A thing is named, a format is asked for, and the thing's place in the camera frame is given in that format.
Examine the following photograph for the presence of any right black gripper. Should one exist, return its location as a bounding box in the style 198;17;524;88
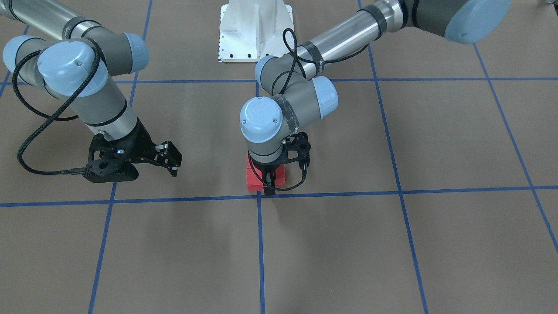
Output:
89;119;183;177

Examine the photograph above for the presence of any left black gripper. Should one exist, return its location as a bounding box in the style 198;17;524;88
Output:
251;155;283;195

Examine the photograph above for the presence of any red block placed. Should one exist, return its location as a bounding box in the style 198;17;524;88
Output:
246;167;264;192
246;153;253;169

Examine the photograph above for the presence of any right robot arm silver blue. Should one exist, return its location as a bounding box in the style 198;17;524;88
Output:
1;0;183;183

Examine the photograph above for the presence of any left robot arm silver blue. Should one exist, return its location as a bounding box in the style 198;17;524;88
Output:
240;0;511;195

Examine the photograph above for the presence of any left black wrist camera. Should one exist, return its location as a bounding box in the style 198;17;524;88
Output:
279;132;311;173

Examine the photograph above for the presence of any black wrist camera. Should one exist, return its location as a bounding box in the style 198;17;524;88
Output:
279;132;311;173
82;148;138;183

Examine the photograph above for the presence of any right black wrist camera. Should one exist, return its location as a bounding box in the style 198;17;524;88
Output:
82;148;138;183

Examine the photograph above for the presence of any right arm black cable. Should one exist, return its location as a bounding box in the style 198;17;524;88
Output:
12;39;102;176

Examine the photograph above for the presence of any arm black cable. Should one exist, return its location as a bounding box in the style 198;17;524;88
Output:
12;39;102;176
248;28;371;192

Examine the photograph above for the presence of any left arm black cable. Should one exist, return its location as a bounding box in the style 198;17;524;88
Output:
248;28;371;192

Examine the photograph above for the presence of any white central pedestal column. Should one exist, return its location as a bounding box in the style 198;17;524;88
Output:
218;0;294;62

